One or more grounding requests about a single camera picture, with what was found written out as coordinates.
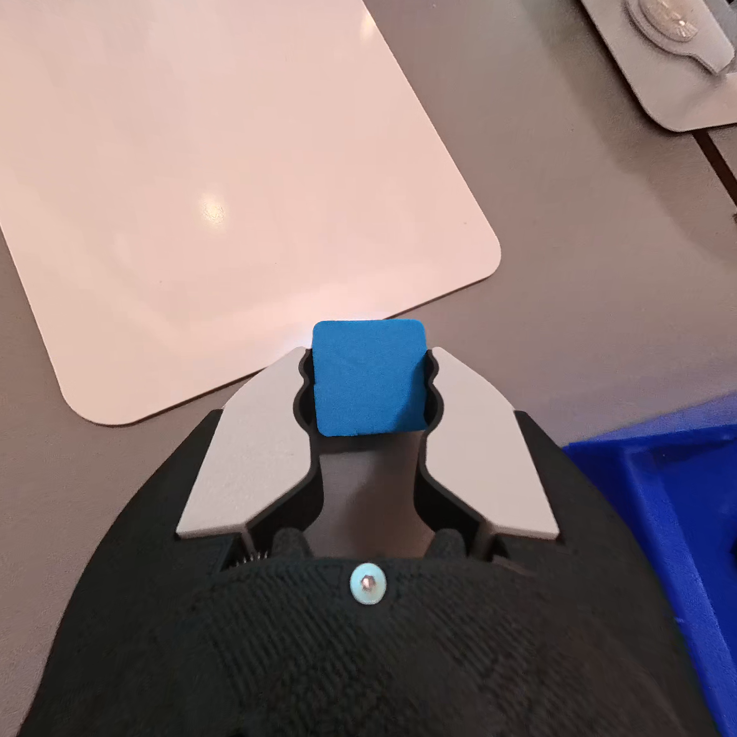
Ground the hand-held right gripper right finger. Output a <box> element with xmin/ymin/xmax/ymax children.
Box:
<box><xmin>415</xmin><ymin>347</ymin><xmax>561</xmax><ymax>560</ymax></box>

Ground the blue foam eraser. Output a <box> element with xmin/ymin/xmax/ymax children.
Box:
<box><xmin>311</xmin><ymin>319</ymin><xmax>432</xmax><ymax>438</ymax></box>

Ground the wooden sign stand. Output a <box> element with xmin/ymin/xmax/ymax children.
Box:
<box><xmin>580</xmin><ymin>0</ymin><xmax>737</xmax><ymax>134</ymax></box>

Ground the blue plastic bin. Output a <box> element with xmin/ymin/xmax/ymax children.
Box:
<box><xmin>562</xmin><ymin>392</ymin><xmax>737</xmax><ymax>737</ymax></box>

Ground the white whiteboard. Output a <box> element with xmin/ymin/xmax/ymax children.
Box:
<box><xmin>0</xmin><ymin>0</ymin><xmax>502</xmax><ymax>427</ymax></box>

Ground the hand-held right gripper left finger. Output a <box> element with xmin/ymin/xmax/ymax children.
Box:
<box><xmin>175</xmin><ymin>347</ymin><xmax>323</xmax><ymax>555</ymax></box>

